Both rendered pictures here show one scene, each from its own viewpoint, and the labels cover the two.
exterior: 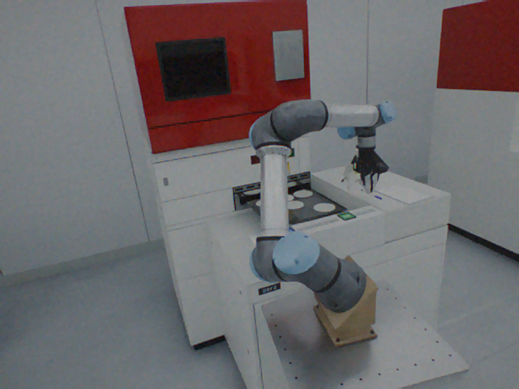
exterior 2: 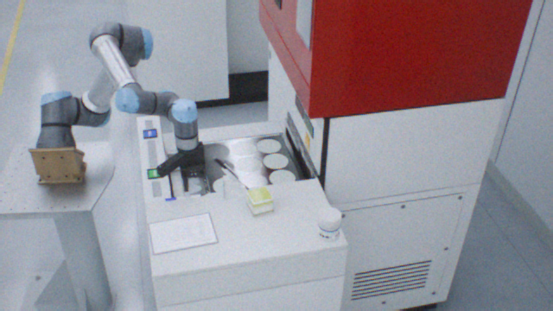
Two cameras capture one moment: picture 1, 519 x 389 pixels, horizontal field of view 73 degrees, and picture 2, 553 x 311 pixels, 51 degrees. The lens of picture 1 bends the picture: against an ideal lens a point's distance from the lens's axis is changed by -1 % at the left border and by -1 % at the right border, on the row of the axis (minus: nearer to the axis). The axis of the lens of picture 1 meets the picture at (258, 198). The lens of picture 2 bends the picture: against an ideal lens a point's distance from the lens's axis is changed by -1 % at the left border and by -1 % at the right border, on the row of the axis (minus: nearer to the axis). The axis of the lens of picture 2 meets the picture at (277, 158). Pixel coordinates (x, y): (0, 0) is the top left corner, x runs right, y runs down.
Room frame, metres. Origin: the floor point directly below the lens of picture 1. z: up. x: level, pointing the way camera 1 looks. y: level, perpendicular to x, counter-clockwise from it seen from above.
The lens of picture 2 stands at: (1.86, -1.98, 2.32)
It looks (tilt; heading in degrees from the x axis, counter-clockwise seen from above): 37 degrees down; 95
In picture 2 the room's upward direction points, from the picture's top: 1 degrees clockwise
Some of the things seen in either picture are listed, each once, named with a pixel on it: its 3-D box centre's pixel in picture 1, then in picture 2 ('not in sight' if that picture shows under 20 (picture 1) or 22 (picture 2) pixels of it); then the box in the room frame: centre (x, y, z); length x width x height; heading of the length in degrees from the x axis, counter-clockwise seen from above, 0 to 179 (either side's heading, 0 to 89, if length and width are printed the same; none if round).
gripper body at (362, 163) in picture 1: (366, 159); (190, 160); (1.45, -0.47, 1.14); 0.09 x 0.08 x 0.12; 20
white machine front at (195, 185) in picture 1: (238, 177); (292, 106); (1.75, 0.09, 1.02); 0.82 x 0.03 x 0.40; 109
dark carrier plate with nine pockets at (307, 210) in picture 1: (293, 205); (249, 165); (1.60, -0.17, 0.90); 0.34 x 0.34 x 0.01; 19
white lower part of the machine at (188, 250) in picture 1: (233, 251); (356, 206); (2.08, 0.20, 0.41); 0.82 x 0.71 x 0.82; 109
